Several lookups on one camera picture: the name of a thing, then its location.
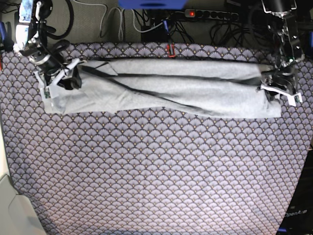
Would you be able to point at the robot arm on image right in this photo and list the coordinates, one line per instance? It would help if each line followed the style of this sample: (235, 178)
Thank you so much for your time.
(289, 51)

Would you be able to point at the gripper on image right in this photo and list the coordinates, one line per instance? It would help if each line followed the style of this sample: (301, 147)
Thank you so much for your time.
(283, 78)

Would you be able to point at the black power adapter box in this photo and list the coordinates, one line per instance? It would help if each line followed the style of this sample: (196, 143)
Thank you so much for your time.
(156, 35)

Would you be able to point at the blue box overhead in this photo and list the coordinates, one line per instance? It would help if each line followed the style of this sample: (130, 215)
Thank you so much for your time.
(152, 4)

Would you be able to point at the black OpenArm base plate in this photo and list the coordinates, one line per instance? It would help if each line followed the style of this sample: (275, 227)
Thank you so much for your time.
(298, 219)

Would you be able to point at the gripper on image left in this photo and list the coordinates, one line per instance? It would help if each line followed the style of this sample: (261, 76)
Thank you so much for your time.
(50, 62)

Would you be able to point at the grey plastic bin corner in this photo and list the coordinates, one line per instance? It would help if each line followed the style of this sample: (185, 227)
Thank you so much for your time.
(17, 215)

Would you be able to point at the blue clamp at top centre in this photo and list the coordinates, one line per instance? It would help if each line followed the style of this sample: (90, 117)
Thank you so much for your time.
(165, 24)

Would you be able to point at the red and black clamp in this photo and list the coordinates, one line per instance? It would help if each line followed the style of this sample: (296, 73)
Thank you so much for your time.
(171, 50)

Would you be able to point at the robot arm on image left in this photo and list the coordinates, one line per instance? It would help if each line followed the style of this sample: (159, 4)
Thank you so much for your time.
(33, 25)

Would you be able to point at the black power strip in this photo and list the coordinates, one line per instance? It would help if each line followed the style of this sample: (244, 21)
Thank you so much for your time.
(212, 15)

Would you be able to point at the blue clamp at left edge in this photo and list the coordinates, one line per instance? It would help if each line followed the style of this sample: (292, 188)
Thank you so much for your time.
(6, 42)

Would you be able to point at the light grey T-shirt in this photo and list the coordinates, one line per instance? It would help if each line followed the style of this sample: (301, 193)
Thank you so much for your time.
(220, 89)

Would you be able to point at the fan-patterned purple table cloth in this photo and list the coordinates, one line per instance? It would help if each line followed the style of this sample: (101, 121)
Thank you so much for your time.
(152, 171)

